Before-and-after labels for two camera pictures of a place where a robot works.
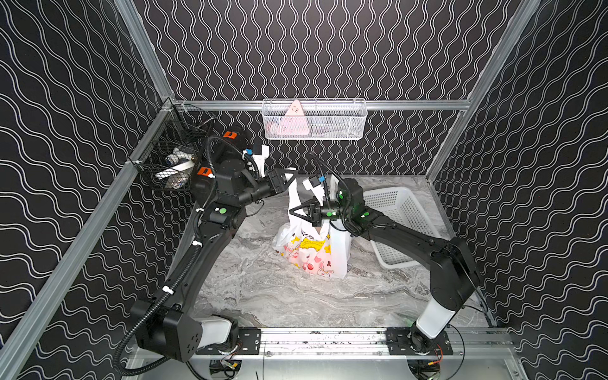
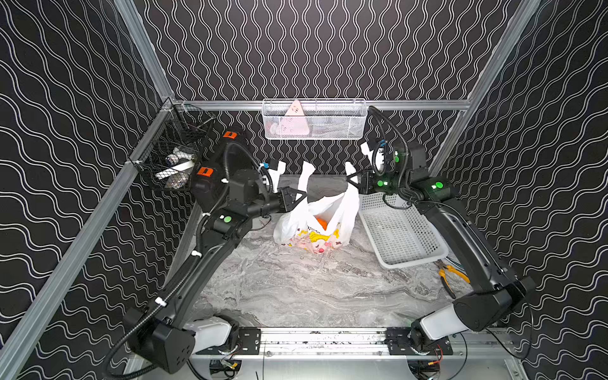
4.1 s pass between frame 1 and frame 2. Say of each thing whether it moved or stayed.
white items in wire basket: stayed
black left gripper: moved
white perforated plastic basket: stayed
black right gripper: moved
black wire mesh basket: stayed
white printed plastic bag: moved
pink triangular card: stayed
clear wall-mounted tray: stayed
